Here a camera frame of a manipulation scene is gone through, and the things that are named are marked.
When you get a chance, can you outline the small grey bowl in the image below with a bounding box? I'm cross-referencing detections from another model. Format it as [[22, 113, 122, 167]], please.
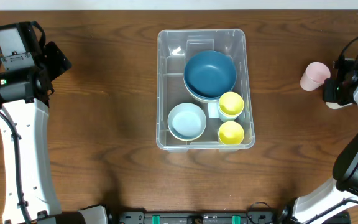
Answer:
[[167, 103, 206, 141]]

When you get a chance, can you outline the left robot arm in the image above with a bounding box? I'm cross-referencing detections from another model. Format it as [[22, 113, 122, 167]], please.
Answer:
[[0, 21, 112, 223]]

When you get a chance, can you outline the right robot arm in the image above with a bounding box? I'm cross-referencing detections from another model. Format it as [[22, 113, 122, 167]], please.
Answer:
[[282, 54, 358, 223]]

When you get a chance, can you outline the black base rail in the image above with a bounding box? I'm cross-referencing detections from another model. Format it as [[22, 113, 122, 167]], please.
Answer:
[[112, 211, 274, 224]]

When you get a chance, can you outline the clear plastic storage bin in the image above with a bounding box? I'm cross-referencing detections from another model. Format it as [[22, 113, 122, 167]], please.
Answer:
[[156, 29, 255, 152]]

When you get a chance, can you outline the white label in bin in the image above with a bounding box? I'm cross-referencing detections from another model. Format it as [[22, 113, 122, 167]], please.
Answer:
[[208, 101, 219, 119]]

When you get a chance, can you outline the large cream bowl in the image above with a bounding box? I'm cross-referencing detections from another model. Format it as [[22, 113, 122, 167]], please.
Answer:
[[191, 95, 219, 104]]

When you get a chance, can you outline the dark blue bowl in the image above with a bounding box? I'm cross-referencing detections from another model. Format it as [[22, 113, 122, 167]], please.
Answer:
[[184, 50, 237, 92], [183, 80, 227, 100]]

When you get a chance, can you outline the cream plastic cup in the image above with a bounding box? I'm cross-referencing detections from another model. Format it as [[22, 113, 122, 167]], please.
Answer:
[[326, 102, 351, 110]]

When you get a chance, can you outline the yellow cup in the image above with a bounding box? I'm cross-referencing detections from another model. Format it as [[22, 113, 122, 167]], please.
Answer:
[[218, 121, 245, 145], [218, 91, 244, 116]]

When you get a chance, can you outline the pink plastic cup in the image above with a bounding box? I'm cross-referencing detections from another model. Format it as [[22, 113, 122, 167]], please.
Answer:
[[300, 62, 331, 91]]

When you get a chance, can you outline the light blue plastic cup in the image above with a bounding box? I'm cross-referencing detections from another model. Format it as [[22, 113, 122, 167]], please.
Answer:
[[218, 107, 243, 123]]

